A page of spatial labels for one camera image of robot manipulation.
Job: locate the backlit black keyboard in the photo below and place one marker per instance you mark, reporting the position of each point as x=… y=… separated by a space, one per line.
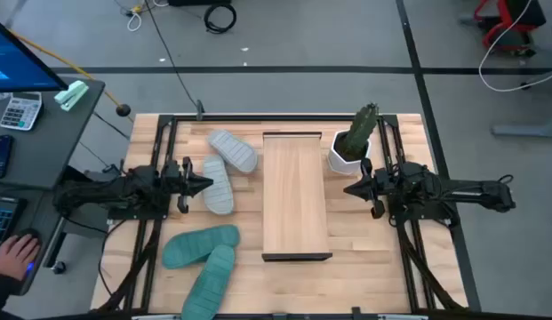
x=4 y=220

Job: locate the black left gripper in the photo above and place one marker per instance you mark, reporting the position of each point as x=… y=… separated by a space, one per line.
x=173 y=180

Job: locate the teal rubber slide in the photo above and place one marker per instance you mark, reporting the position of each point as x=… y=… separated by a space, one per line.
x=195 y=246
x=209 y=284

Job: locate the black computer mouse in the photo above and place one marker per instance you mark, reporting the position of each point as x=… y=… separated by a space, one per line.
x=33 y=266

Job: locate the grey table leg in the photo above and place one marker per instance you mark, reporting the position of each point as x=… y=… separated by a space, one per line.
x=524 y=130

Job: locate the red and black cart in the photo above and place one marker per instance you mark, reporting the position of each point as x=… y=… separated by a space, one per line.
x=506 y=18

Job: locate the grey rubber slide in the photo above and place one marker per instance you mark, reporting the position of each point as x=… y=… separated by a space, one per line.
x=233 y=151
x=218 y=186

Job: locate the black ball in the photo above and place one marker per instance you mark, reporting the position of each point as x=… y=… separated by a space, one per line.
x=123 y=109

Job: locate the person's hand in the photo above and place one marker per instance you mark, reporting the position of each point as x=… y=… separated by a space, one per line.
x=15 y=258

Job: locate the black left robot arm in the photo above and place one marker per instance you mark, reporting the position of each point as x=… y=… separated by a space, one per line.
x=120 y=189

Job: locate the dark grey desk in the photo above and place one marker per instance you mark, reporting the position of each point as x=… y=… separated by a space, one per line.
x=53 y=142

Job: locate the black frame clamp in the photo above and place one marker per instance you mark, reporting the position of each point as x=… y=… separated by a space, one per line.
x=356 y=312
x=200 y=110

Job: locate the black smartphone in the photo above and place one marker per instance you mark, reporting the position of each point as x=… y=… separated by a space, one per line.
x=1 y=157

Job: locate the white desk calculator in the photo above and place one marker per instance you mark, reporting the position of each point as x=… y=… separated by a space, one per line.
x=21 y=111

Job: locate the person's forearm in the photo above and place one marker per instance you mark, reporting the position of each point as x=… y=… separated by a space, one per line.
x=0 y=293

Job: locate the green cactus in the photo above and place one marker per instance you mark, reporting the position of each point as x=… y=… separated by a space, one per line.
x=362 y=129

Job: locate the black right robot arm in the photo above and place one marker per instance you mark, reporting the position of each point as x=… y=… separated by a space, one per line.
x=471 y=191

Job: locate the computer monitor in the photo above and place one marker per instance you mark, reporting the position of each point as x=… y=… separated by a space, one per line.
x=18 y=62

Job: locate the black desk caster wheel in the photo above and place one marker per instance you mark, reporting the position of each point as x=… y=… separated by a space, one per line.
x=59 y=267

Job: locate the black aluminium table frame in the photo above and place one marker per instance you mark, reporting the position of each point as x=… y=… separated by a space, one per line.
x=302 y=117

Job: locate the mint green stapler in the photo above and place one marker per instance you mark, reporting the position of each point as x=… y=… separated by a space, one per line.
x=72 y=95

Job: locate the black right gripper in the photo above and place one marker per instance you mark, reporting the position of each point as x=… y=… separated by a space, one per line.
x=381 y=184

